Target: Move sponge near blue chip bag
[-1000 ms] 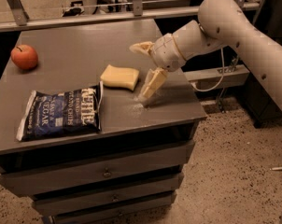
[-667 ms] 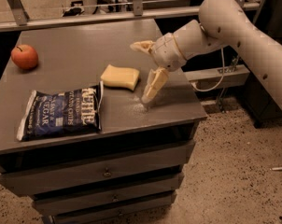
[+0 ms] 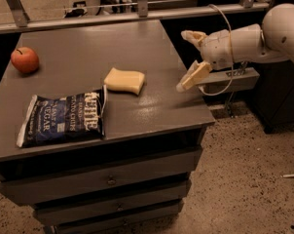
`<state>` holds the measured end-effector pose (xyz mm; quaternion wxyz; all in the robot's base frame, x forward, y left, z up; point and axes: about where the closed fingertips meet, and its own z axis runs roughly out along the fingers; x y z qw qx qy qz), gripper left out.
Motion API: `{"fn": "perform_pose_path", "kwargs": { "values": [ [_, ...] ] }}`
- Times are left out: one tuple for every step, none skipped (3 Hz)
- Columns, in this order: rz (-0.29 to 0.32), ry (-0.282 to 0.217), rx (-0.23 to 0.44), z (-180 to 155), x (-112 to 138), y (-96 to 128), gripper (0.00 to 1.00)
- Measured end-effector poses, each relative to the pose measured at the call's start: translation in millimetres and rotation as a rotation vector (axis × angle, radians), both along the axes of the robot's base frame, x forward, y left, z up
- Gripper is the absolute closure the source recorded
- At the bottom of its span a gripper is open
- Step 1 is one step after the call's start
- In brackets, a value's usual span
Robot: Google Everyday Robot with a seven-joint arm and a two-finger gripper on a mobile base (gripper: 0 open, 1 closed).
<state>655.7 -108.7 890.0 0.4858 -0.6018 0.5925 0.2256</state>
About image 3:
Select bottom drawer with knob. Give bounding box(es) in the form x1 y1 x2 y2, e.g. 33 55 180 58
55 199 183 234

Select grey drawer cabinet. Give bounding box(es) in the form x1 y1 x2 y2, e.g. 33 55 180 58
0 21 214 234

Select grey metal rail frame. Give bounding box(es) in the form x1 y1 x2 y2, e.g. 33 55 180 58
0 0 276 34

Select drawer with knob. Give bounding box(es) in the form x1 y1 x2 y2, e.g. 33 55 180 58
55 199 183 234
33 179 191 225
0 146 202 205

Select white stick on floor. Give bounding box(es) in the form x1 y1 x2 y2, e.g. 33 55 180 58
281 174 294 178

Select top drawer with knob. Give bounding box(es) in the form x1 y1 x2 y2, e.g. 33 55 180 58
0 146 202 205

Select blue chip bag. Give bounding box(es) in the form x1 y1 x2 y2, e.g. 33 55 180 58
17 85 107 147

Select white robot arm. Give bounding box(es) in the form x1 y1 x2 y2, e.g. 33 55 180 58
176 4 294 93

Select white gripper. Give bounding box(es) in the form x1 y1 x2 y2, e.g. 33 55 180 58
176 24 263 93

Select red apple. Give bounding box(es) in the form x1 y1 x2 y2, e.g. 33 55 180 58
11 47 39 74

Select middle drawer with knob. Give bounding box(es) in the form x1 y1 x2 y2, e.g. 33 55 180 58
33 179 191 225

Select yellow sponge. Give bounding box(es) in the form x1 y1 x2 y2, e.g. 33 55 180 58
104 67 145 96

